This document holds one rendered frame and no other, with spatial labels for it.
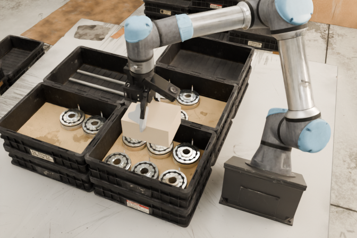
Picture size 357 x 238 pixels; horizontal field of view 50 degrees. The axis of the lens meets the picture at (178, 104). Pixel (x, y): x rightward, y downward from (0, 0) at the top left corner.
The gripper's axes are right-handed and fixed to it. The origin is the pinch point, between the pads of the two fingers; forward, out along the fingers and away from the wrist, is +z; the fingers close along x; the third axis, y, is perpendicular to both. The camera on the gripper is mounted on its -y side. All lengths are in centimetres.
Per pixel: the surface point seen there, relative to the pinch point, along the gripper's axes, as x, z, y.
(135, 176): 12.0, 16.8, 2.0
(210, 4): -184, 57, 28
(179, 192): 13.0, 17.4, -13.7
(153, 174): 4.6, 23.9, -1.2
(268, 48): -145, 61, -24
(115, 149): -4.1, 26.7, 18.7
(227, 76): -63, 27, -12
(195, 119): -30.2, 26.9, -6.4
